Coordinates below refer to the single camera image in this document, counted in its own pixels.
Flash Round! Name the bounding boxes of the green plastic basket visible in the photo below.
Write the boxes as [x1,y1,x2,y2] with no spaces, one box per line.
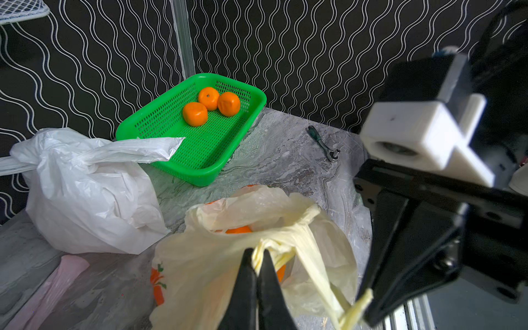
[115,73,267,187]

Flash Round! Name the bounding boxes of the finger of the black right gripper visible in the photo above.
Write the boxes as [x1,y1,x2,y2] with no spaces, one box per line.
[359,190,468,327]

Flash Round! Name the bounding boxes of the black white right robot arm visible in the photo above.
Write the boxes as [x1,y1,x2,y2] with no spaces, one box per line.
[353,1,527,327]

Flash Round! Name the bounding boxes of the pink plastic bag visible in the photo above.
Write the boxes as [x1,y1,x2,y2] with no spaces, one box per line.
[5,255,90,329]

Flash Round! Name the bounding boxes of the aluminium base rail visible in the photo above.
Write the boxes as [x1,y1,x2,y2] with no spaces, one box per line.
[382,294,437,330]

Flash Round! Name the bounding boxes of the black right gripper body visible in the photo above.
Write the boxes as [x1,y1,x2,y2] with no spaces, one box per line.
[353,159,527,303]

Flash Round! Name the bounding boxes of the white plastic bag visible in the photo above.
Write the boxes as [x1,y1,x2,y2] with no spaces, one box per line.
[1,128,183,254]

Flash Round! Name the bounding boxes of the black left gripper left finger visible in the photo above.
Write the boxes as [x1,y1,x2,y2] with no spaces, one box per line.
[217,248,257,330]

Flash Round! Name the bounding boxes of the green handled screwdriver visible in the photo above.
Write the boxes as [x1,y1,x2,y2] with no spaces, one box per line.
[307,125,340,162]

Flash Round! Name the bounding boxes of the yellow plastic bag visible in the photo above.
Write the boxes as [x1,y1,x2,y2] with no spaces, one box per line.
[150,185,373,329]

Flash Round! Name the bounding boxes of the aluminium corner post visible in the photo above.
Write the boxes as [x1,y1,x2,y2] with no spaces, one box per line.
[170,0,196,80]

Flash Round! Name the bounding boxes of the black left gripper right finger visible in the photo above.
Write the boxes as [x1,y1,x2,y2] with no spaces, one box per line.
[257,250,297,330]

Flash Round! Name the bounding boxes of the orange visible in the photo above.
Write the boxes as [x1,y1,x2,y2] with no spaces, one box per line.
[217,92,241,117]
[276,265,286,283]
[225,225,252,235]
[198,87,220,111]
[182,102,208,127]

